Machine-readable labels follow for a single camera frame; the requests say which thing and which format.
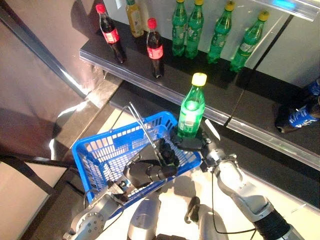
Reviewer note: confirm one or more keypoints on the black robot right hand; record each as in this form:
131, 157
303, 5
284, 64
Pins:
190, 144

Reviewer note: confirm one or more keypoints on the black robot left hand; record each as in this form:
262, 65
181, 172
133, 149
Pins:
150, 172

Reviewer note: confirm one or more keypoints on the green soda bottle yellow cap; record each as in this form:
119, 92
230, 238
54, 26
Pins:
193, 35
178, 32
246, 47
191, 112
220, 37

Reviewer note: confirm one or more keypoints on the blue plastic shopping basket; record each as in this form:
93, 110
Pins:
122, 141

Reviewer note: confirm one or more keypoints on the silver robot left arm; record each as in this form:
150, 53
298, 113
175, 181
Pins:
92, 217

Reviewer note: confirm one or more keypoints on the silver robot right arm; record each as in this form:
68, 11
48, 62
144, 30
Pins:
240, 185

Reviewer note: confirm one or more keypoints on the silver robot right leg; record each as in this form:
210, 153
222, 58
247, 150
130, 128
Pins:
210, 222

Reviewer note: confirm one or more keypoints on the black base shelf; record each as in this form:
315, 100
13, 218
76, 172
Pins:
275, 175

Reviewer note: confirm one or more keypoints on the dark reflective floor plinth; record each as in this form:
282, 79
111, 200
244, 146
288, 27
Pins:
100, 95

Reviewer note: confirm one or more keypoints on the cola bottle red cap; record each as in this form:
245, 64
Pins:
111, 35
155, 50

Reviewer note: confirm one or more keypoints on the small cola bottle blue label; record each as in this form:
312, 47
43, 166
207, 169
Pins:
297, 117
314, 87

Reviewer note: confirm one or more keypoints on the black shelf upright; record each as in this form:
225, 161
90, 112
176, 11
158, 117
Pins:
275, 41

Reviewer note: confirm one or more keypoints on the yellow tea bottle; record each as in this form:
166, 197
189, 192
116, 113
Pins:
135, 20

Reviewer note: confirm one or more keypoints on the black metal frame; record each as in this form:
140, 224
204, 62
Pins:
25, 165

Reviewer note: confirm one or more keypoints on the grey metal side post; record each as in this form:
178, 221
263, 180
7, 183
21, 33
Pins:
50, 57

